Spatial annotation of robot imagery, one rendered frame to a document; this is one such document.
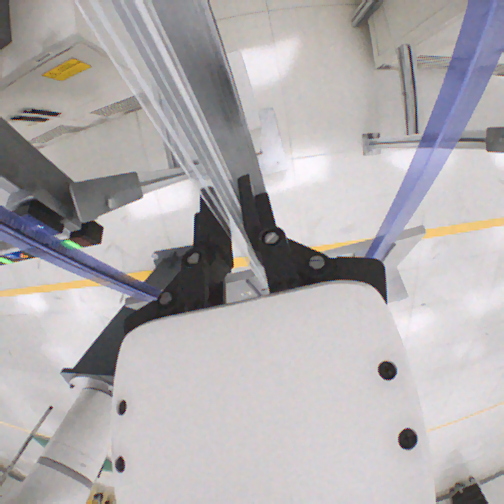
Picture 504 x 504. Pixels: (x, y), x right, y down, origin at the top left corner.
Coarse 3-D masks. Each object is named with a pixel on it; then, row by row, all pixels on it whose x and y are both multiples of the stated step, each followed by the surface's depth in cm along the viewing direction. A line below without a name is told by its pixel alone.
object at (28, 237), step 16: (0, 208) 9; (0, 224) 8; (16, 224) 9; (32, 224) 10; (16, 240) 10; (32, 240) 10; (48, 240) 11; (48, 256) 12; (64, 256) 12; (80, 256) 13; (80, 272) 14; (96, 272) 15; (112, 272) 16; (112, 288) 17; (128, 288) 18; (144, 288) 20
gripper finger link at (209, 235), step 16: (208, 208) 12; (208, 224) 11; (208, 240) 10; (224, 240) 12; (208, 256) 11; (224, 256) 12; (224, 272) 12; (176, 288) 10; (160, 304) 10; (176, 304) 10
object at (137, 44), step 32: (96, 0) 3; (128, 0) 4; (96, 32) 4; (128, 32) 4; (160, 32) 5; (128, 64) 5; (160, 64) 5; (160, 96) 6; (192, 96) 7; (160, 128) 7; (192, 128) 7; (192, 160) 8; (224, 192) 10; (224, 224) 12; (256, 256) 16
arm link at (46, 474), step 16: (48, 464) 27; (32, 480) 24; (48, 480) 25; (64, 480) 26; (80, 480) 28; (16, 496) 20; (32, 496) 21; (48, 496) 23; (64, 496) 24; (80, 496) 27
